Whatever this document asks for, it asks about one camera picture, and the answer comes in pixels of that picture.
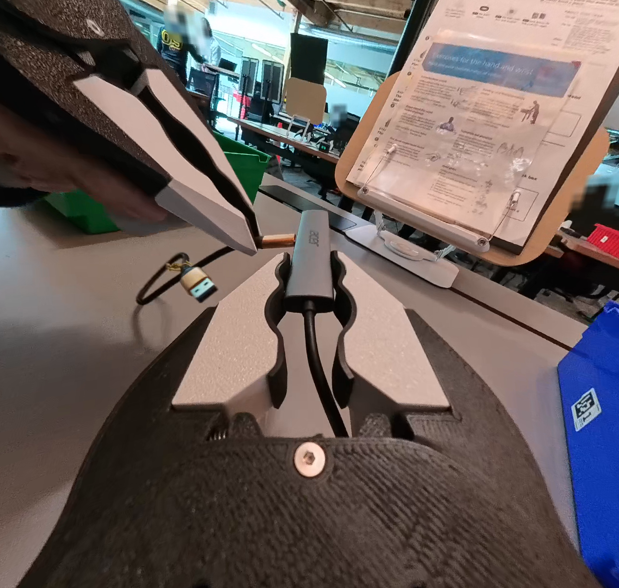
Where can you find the grey desk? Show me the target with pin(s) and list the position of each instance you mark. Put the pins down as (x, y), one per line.
(72, 356)

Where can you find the person's left hand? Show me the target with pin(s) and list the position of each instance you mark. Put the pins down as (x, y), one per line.
(58, 162)

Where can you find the green plastic bin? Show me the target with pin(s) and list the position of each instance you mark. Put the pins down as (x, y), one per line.
(242, 167)

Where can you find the blue plastic bin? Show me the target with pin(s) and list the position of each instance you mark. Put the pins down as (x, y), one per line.
(595, 477)

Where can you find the grey USB hub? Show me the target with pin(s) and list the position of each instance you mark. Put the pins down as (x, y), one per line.
(312, 259)

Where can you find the red plastic bin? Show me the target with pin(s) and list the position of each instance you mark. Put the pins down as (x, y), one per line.
(604, 240)

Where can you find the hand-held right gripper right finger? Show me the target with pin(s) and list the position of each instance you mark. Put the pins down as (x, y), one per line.
(391, 356)

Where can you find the black desk grommet strip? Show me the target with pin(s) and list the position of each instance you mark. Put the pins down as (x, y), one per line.
(285, 195)

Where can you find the black monitor on stand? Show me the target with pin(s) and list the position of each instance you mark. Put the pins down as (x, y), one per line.
(248, 73)
(272, 78)

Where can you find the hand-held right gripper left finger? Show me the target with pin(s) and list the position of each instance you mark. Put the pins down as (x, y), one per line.
(227, 356)

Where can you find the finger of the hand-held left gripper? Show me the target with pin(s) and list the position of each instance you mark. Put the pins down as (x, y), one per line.
(145, 133)
(193, 121)

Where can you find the black tall panel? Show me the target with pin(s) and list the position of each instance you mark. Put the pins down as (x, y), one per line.
(309, 59)

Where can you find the black metal pole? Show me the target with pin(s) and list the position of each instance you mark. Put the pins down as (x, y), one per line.
(420, 13)

